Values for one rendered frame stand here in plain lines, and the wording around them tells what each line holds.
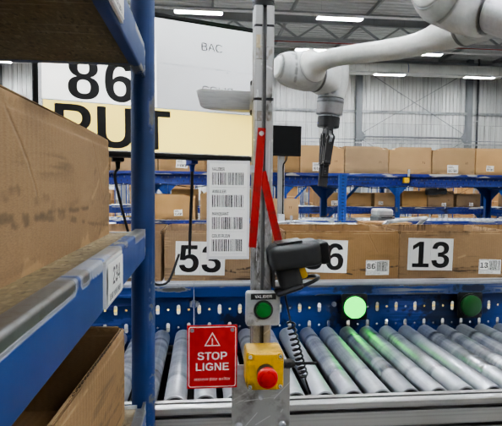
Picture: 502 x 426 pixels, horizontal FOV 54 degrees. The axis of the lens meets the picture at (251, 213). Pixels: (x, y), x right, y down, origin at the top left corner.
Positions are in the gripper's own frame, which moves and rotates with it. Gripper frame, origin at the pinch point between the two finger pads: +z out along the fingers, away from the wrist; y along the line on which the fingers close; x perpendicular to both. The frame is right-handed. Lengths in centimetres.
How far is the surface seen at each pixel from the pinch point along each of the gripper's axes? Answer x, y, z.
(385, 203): -343, 865, 22
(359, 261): -13.5, -6.7, 27.3
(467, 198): -528, 869, -5
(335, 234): -4.3, -6.8, 19.0
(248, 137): 31, -55, -6
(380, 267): -21.0, -6.7, 28.8
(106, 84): 60, -65, -12
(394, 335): -21, -24, 47
